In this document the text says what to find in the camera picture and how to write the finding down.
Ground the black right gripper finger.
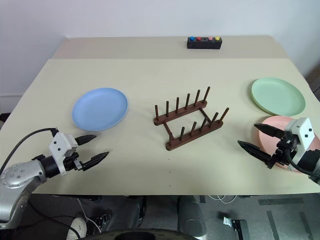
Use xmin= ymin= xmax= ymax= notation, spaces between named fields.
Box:
xmin=237 ymin=140 xmax=273 ymax=164
xmin=253 ymin=123 xmax=285 ymax=139

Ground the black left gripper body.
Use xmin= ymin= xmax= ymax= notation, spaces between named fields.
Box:
xmin=62 ymin=150 xmax=85 ymax=173

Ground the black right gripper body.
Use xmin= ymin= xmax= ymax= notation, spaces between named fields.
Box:
xmin=265 ymin=130 xmax=299 ymax=170

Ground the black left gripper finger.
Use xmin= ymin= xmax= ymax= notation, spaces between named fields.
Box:
xmin=82 ymin=151 xmax=110 ymax=172
xmin=74 ymin=134 xmax=98 ymax=147

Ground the brown wooden dish rack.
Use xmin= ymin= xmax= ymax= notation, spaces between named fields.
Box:
xmin=152 ymin=86 xmax=230 ymax=152

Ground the pink-red plate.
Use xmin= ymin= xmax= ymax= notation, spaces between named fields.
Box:
xmin=258 ymin=115 xmax=320 ymax=175

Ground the blue plate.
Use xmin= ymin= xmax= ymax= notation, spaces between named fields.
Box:
xmin=71 ymin=87 xmax=129 ymax=133

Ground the green plate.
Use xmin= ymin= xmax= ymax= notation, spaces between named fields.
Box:
xmin=251 ymin=77 xmax=307 ymax=117

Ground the white shoe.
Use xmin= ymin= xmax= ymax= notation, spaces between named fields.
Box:
xmin=65 ymin=216 xmax=88 ymax=240

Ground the dark rounded grey shape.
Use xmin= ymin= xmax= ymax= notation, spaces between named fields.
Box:
xmin=177 ymin=195 xmax=208 ymax=237

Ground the black button box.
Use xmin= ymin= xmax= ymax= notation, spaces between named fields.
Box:
xmin=186 ymin=36 xmax=223 ymax=51

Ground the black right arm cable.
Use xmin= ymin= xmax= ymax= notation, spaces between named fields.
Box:
xmin=287 ymin=146 xmax=320 ymax=176

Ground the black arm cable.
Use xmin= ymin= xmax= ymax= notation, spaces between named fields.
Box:
xmin=287 ymin=146 xmax=320 ymax=176
xmin=0 ymin=127 xmax=60 ymax=174

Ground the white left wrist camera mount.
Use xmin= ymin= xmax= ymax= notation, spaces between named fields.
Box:
xmin=48 ymin=132 xmax=79 ymax=173

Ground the thin white cable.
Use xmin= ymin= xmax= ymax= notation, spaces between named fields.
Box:
xmin=75 ymin=197 xmax=101 ymax=232

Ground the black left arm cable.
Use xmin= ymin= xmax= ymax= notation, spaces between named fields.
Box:
xmin=0 ymin=127 xmax=60 ymax=174

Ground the white cable loop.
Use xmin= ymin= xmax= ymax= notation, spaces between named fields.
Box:
xmin=208 ymin=194 xmax=239 ymax=205

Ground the black metal bracket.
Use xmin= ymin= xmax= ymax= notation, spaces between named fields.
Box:
xmin=219 ymin=211 xmax=248 ymax=239

